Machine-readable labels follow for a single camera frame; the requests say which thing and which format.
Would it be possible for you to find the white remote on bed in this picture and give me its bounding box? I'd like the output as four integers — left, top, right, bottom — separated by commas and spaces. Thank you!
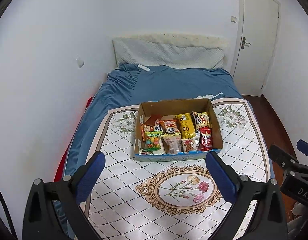
138, 64, 150, 72

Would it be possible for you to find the cookie picture snack bag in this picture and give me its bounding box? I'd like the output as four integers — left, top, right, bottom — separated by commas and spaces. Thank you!
181, 137, 199, 153

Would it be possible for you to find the floral patterned tablecloth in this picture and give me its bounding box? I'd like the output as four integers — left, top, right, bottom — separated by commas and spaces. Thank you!
80, 98, 271, 239

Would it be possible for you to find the blue bed sheet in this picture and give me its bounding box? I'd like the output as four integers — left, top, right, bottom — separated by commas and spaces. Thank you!
52, 62, 244, 230

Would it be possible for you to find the white crumpled plastic bag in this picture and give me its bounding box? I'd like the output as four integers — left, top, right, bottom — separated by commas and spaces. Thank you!
196, 92, 223, 100

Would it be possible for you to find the metal door handle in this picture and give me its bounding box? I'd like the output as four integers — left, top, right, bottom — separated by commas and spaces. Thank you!
241, 37, 251, 49

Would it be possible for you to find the white door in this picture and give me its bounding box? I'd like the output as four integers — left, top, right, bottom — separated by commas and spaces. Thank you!
231, 0, 280, 96

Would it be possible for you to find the white quilted headboard pillow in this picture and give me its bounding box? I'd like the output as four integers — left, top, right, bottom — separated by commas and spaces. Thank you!
112, 33, 228, 69

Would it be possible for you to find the colourful candy ball bag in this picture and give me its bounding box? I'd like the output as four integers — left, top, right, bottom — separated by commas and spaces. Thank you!
144, 131, 163, 152

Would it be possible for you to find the pale green snack packet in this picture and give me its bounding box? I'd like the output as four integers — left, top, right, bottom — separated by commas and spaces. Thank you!
162, 134, 182, 154

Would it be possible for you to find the brown jelly cup snack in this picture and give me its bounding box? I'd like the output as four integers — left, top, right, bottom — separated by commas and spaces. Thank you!
144, 115, 162, 126

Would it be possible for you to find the orange crispy snack bag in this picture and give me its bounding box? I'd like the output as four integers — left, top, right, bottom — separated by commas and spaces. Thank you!
140, 124, 154, 142

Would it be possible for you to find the white wall socket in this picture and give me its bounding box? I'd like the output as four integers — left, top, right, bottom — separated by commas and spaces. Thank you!
76, 57, 85, 68

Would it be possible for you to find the yellow panda snack bag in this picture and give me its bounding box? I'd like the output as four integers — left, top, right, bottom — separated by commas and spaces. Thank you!
192, 111, 212, 129

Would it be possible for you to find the cardboard milk box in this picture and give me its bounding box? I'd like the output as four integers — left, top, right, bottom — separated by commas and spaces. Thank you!
134, 99, 223, 162

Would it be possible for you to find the yellow chocolate snack bag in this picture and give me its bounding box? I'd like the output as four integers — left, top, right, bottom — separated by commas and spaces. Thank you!
175, 113, 196, 139

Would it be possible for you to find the panda cookie snack bag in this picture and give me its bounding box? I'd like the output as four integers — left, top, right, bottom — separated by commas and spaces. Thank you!
159, 119, 180, 135

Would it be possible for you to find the white wall switch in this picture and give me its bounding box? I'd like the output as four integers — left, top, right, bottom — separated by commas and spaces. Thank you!
231, 16, 237, 23

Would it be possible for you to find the red small snack packet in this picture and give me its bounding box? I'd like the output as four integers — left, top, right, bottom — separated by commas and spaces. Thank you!
198, 126, 212, 152

